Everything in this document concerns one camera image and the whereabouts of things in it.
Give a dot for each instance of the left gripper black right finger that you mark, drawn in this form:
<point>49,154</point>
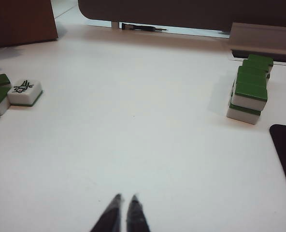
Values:
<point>135,215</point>

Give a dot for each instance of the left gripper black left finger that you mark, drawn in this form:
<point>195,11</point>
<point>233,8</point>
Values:
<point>111,215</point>

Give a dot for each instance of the mahjong tile with bird print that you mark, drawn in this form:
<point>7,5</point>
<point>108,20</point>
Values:
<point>24,95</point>

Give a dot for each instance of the black marker pen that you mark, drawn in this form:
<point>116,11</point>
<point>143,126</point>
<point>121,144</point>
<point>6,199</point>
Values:
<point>143,27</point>

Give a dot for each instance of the grey-beige desk divider panel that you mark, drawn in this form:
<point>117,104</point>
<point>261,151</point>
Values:
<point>181,12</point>

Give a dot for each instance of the brown wooden box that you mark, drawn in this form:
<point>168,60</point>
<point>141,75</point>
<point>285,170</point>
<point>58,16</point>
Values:
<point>19,21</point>

